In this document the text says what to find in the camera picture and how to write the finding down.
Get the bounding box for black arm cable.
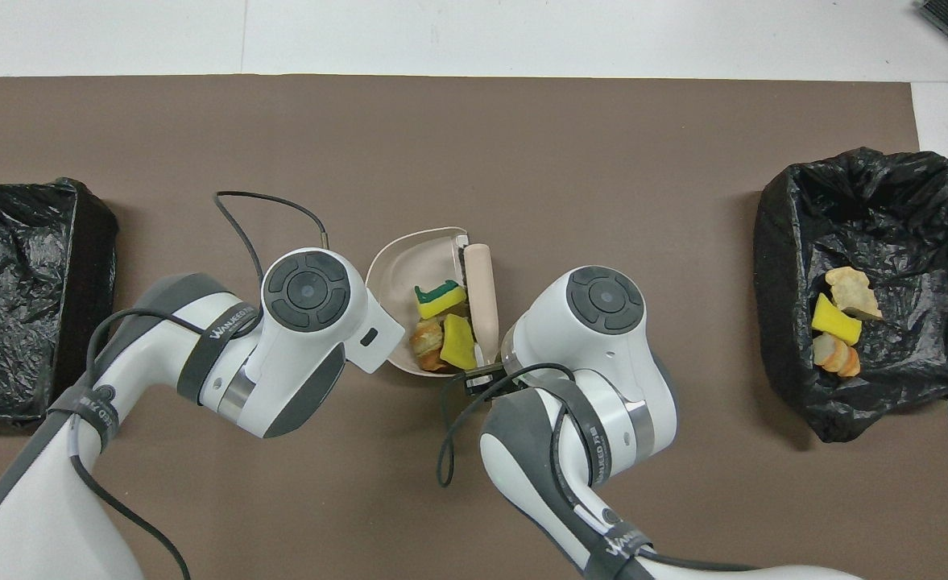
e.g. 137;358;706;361
67;191;332;580
437;362;764;580

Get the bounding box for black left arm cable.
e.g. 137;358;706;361
67;191;332;580

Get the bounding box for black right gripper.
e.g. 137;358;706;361
464;364;520;397

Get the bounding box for beige hand brush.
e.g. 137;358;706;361
463;242;500;368

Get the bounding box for yellow curved sponge piece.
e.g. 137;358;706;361
440;314;479;371

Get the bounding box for pale grey foam chunk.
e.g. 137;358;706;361
410;318;445;356

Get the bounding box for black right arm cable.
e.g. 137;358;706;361
437;362;764;580

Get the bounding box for beige plastic dustpan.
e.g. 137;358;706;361
365;227;492;378

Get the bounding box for yellow and green sponge piece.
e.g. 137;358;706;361
414;280;469;320

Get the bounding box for yellow sponge wedge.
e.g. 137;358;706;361
811;292;863;346

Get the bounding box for large brown table mat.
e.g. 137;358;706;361
0;75;948;580

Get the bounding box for black bag-lined trash bin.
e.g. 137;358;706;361
754;147;948;444
0;177;118;425

